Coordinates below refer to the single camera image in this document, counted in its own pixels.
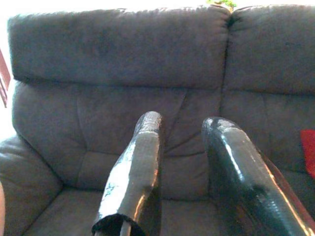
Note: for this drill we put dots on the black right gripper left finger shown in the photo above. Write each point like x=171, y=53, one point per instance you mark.
x=137, y=172

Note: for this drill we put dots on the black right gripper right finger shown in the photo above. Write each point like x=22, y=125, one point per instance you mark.
x=246, y=172

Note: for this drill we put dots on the dark grey fabric sofa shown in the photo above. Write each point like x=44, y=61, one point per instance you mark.
x=123, y=73

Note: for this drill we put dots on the red cushion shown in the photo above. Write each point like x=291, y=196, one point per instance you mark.
x=308, y=152

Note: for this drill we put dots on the green plant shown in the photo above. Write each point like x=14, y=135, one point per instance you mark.
x=222, y=3

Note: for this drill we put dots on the red wooden frame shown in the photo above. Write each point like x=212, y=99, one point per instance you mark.
x=4, y=78

